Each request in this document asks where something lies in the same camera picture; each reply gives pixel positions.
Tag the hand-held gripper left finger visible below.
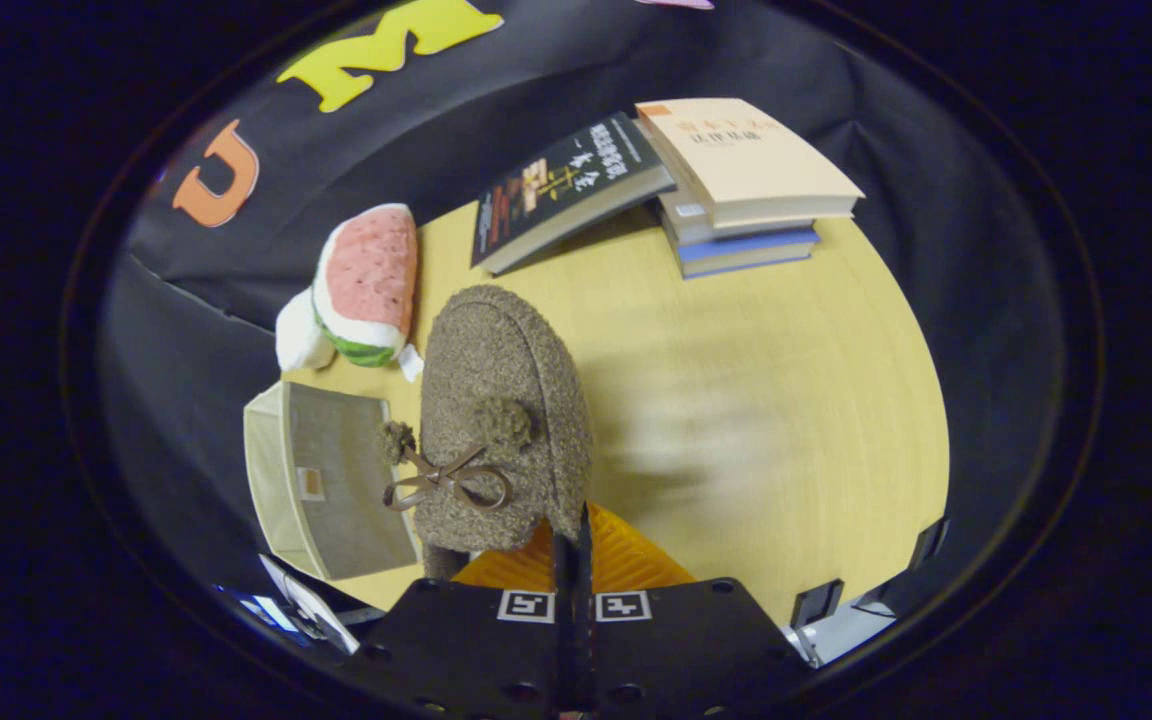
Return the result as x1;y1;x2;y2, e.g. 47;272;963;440
340;504;578;716

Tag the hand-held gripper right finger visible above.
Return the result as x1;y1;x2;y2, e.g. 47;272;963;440
576;502;819;716

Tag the cream fabric storage box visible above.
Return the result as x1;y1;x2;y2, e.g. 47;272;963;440
243;379;424;584

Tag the brown fuzzy shoe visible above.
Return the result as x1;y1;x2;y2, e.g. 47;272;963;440
382;284;595;582

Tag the black table clamp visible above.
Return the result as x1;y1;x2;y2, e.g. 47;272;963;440
910;517;950;572
790;577;845;632

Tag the white paper sheet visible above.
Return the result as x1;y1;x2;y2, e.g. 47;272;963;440
257;554;363;657

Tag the blue printed card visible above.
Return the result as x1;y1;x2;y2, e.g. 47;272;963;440
215;586;299;638

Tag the white plush toy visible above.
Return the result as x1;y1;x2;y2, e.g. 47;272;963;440
275;288;339;374

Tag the watermelon slice plush toy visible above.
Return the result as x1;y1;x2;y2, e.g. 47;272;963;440
311;203;426;384

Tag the blue book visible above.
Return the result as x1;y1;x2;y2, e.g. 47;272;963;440
670;226;823;280

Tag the grey book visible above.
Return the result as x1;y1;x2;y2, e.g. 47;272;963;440
657;184;818;247

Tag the black paperback book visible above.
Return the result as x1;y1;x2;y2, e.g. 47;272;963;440
470;111;676;277

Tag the beige paperback book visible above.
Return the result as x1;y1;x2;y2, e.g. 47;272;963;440
635;96;866;230

